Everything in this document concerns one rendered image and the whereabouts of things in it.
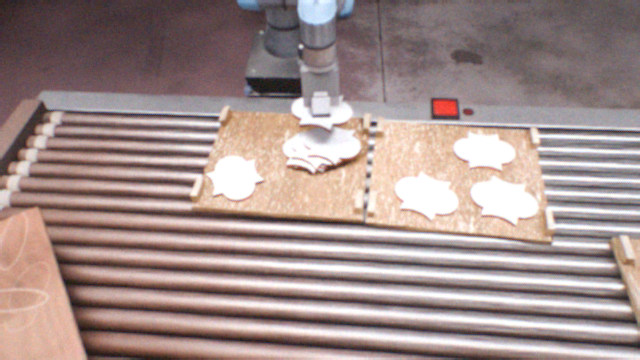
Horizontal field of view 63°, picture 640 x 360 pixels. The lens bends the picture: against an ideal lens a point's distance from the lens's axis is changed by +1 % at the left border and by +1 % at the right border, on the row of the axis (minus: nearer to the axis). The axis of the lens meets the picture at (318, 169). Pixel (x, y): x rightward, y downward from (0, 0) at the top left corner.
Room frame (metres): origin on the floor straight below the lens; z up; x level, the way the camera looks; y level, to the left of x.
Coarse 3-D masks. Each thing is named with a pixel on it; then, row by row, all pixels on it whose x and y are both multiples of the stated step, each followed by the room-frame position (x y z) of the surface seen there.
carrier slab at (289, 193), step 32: (224, 128) 1.05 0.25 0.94; (256, 128) 1.05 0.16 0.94; (288, 128) 1.04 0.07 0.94; (352, 128) 1.02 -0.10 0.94; (256, 160) 0.93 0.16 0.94; (352, 160) 0.91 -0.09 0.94; (256, 192) 0.82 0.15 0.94; (288, 192) 0.81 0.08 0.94; (320, 192) 0.81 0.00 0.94; (352, 192) 0.80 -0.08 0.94
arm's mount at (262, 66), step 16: (256, 32) 1.49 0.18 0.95; (256, 48) 1.40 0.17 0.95; (256, 64) 1.32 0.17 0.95; (272, 64) 1.32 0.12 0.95; (288, 64) 1.31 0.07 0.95; (256, 80) 1.26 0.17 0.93; (272, 80) 1.26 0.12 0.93; (288, 80) 1.25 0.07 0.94; (256, 96) 1.26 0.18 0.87; (272, 96) 1.26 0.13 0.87; (288, 96) 1.25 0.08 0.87
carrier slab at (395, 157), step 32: (384, 128) 1.02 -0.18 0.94; (416, 128) 1.01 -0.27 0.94; (448, 128) 1.00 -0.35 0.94; (480, 128) 0.99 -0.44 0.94; (384, 160) 0.90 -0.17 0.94; (416, 160) 0.89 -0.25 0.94; (448, 160) 0.89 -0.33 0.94; (384, 192) 0.79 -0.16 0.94; (544, 192) 0.77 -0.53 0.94; (384, 224) 0.70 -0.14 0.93; (416, 224) 0.69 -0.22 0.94; (448, 224) 0.69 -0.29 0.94; (480, 224) 0.68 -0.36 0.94
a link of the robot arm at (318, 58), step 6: (300, 48) 0.96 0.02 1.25; (306, 48) 0.93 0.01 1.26; (330, 48) 0.93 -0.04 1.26; (306, 54) 0.93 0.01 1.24; (312, 54) 0.92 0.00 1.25; (318, 54) 0.92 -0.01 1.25; (324, 54) 0.92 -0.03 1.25; (330, 54) 0.93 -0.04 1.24; (306, 60) 0.94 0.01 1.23; (312, 60) 0.92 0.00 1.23; (318, 60) 0.92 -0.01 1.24; (324, 60) 0.92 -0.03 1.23; (330, 60) 0.93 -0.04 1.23; (318, 66) 0.93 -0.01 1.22
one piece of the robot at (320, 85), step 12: (300, 60) 0.96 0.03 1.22; (336, 60) 0.96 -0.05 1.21; (312, 72) 0.93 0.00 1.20; (324, 72) 0.93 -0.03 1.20; (336, 72) 0.93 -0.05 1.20; (312, 84) 0.93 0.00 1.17; (324, 84) 0.93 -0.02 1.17; (336, 84) 0.93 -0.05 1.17; (312, 96) 0.93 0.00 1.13; (324, 96) 0.91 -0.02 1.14; (336, 96) 0.93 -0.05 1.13; (312, 108) 0.89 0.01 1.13; (324, 108) 0.89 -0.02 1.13
